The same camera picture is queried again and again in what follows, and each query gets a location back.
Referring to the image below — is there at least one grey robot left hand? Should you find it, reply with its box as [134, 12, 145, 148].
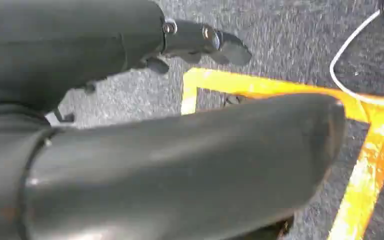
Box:
[0, 0, 348, 240]

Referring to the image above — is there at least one thin white cable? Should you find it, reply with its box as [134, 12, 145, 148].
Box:
[329, 0, 384, 108]

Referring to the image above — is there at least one yellow floor tape strip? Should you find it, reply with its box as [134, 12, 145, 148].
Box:
[180, 85, 199, 116]
[182, 67, 384, 124]
[327, 112, 384, 240]

